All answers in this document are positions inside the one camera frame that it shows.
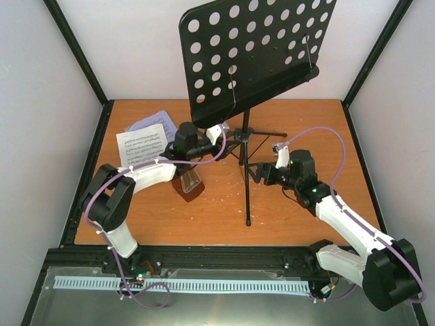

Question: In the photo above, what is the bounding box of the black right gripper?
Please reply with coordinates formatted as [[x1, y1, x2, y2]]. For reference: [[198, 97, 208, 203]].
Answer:
[[245, 162, 300, 191]]

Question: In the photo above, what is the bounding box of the clear plastic metronome cover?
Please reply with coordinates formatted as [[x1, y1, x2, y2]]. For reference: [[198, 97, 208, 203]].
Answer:
[[180, 169, 202, 194]]

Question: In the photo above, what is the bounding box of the brown wooden metronome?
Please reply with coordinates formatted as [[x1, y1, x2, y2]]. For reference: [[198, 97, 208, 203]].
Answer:
[[172, 169, 205, 202]]

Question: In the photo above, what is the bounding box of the black music stand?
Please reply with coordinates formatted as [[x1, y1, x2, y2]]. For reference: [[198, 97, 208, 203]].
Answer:
[[178, 0, 337, 228]]

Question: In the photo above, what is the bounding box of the white sheet music paper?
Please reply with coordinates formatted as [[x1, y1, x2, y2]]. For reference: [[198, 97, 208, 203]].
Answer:
[[116, 124, 168, 167]]

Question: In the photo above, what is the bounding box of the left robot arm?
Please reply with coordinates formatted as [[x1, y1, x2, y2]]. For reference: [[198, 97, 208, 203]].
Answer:
[[80, 122, 238, 274]]

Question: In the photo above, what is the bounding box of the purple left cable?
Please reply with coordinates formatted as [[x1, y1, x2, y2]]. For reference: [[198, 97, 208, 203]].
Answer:
[[84, 125, 228, 310]]

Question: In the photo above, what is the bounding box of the purple cable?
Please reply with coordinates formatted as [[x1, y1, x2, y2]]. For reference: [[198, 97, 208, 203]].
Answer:
[[278, 126, 428, 304], [84, 125, 228, 310]]

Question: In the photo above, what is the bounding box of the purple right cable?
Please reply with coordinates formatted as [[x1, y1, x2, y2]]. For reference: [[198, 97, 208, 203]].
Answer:
[[278, 126, 428, 304]]

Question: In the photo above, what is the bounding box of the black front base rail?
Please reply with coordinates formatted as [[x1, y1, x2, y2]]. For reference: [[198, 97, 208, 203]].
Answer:
[[43, 239, 330, 280]]

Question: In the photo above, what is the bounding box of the black frame post right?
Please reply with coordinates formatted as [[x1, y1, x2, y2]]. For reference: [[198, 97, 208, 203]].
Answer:
[[342, 0, 413, 110]]

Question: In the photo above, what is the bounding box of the black frame post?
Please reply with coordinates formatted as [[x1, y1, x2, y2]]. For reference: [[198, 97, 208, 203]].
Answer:
[[42, 0, 110, 103], [342, 0, 413, 110]]

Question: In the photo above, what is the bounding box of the black frame post left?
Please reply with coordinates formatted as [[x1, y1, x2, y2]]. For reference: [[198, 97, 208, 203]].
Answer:
[[42, 0, 110, 103]]

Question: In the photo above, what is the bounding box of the light blue cable duct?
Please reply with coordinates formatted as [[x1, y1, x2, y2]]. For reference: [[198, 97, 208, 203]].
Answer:
[[52, 276, 310, 296]]

